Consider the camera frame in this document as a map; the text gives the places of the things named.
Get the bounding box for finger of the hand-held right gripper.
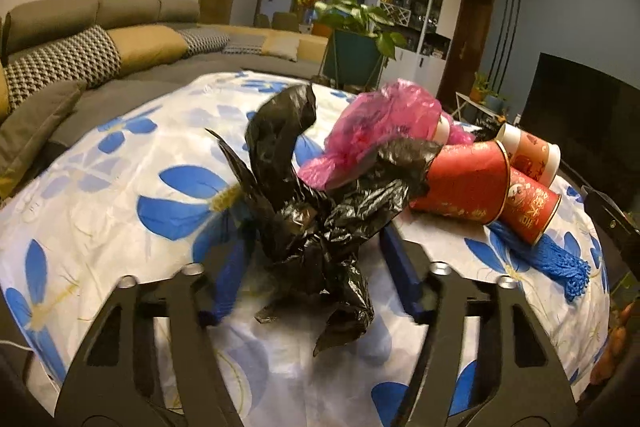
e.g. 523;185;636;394
582;186;640;260

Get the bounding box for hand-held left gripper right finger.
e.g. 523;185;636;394
379;223;577;427

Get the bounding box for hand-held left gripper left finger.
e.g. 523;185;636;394
54;227;253;427

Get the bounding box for black plastic bag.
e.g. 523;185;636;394
205;84;443;358

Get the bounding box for pink plastic bag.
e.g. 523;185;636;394
298;79;476;190

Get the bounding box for blue mesh net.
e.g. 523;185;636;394
487;222;592;304

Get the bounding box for red printed paper cup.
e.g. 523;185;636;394
497;167;562;246

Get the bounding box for orange white paper cup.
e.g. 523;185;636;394
431;114;451;144
495;123;561;188

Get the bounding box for large red paper cup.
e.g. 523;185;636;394
409;139;512;226

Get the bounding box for black television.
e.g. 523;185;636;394
520;53;640;204

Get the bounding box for blue floral white cloth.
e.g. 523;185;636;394
0;69;613;427

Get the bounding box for orange object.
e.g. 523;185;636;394
590;302;632;385

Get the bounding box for small potted plant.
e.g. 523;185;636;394
485;91;509;116
470;72;494;104

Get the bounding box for white side table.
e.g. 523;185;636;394
452;92;507;128

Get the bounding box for teal planter stand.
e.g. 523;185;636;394
321;29;389;91

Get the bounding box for dark wooden door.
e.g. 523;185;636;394
439;0;497;114

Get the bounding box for small patterned cushion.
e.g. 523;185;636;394
177;28;232;54
222;34;266;56

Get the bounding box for grey cushion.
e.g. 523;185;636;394
0;79;88;202

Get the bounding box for yellow cushion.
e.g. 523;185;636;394
107;27;189;72
262;29;301;61

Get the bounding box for white display cabinet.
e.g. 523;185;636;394
379;0;453;88

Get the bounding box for green leafy plant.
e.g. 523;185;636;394
312;0;409;58

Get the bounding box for green chairs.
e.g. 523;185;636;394
255;12;299;32

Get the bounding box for large houndstooth cushion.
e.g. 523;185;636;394
2;25;123;110

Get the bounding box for grey sectional sofa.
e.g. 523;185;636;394
0;0;331;202

